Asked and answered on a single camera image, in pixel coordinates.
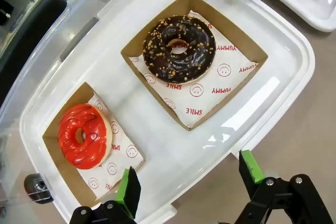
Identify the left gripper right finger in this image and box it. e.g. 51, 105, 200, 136
235, 150, 334, 224

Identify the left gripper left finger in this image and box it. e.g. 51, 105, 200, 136
69, 166, 142, 224

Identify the chocolate donut with nut crumbs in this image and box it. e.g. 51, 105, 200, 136
142, 15, 217, 85

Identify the red glazed donut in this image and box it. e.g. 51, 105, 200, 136
41, 81, 146, 207
58, 103, 113, 170

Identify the clear display case lid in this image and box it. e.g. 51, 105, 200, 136
0, 0, 116, 209

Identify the black lid hinge knob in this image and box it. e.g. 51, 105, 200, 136
24, 173, 55, 204

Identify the white display case tray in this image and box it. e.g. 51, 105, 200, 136
18, 0, 316, 224
262, 0, 336, 33

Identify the white printed paper liner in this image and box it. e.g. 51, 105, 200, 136
78, 95, 145, 200
128, 10, 259, 129

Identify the black lid handle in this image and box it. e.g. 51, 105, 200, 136
0, 0, 68, 105

